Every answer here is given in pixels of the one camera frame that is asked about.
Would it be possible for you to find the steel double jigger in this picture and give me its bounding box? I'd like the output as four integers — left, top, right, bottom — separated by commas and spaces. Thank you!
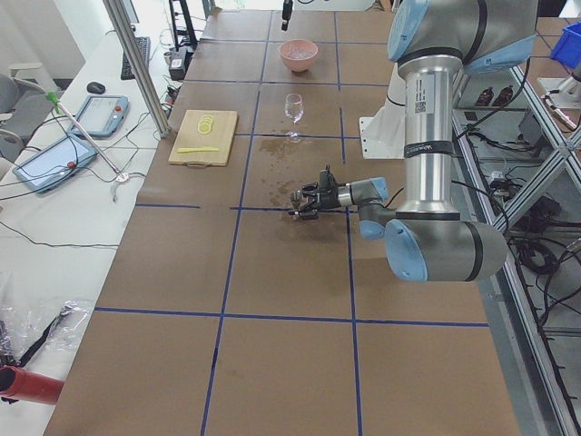
290, 190, 303, 220

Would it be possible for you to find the blue teach pendant near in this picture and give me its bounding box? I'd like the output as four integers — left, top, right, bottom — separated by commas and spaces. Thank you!
12, 134, 97, 193

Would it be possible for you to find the black computer mouse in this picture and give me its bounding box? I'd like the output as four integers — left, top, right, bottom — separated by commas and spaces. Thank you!
86, 82, 106, 94

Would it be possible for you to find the yellow plastic knife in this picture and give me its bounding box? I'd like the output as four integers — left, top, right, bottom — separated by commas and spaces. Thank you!
177, 146, 221, 154

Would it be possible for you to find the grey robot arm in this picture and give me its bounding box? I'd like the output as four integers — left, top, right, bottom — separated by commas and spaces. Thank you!
291, 1, 538, 282

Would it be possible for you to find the red thermos bottle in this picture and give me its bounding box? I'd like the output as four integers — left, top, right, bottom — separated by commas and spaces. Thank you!
1, 366, 64, 405

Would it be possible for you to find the clear plastic bag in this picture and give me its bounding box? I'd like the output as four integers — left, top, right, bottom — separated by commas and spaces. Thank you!
1, 299, 94, 368

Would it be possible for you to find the blue storage bin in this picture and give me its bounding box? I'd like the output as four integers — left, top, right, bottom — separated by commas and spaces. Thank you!
550, 22, 581, 68

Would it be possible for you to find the pile of ice cubes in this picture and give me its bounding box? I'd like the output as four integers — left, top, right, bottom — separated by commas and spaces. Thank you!
282, 45, 317, 61

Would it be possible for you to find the pink bowl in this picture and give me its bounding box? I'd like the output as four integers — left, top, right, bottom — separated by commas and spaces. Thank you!
279, 39, 319, 73

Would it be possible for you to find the bamboo cutting board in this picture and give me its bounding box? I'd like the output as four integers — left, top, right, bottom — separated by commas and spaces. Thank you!
168, 110, 238, 166

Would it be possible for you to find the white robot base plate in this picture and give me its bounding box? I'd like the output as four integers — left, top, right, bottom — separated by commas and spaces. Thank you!
359, 116, 405, 160

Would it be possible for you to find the clear wine glass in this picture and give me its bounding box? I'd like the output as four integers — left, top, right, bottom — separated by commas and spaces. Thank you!
284, 94, 304, 142

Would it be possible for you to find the blue teach pendant far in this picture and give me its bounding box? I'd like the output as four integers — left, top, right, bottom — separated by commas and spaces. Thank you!
75, 95, 129, 138

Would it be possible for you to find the grey office chair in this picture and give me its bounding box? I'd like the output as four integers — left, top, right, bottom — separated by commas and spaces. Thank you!
1, 63, 53, 163

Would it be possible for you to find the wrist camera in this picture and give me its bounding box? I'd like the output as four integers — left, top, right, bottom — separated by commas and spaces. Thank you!
319, 168, 338, 192

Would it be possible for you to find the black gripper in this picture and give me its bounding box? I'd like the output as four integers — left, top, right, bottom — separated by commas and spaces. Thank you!
289, 183, 340, 221

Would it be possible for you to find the aluminium frame post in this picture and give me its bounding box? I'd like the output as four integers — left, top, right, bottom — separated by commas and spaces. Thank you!
103, 0, 171, 138

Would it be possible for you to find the blue teach pendant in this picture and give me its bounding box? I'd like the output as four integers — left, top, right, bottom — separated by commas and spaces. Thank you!
12, 134, 97, 193
75, 95, 129, 138

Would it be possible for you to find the metal rod green tip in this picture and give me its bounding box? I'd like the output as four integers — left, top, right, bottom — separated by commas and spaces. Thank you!
45, 92, 130, 183

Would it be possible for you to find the black keyboard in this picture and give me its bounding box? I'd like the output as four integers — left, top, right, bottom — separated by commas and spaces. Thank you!
120, 35, 152, 82

